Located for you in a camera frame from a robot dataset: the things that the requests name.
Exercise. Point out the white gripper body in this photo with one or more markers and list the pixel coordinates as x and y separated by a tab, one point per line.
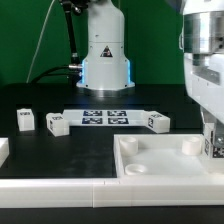
205	83

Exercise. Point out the white square tabletop part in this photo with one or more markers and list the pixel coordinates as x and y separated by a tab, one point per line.
163	155

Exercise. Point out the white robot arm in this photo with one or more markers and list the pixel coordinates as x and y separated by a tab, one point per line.
105	68

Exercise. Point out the white sheet with fiducial tags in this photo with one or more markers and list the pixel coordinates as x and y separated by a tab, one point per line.
104	117

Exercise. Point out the white U-shaped obstacle fence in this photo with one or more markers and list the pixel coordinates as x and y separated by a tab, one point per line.
113	192

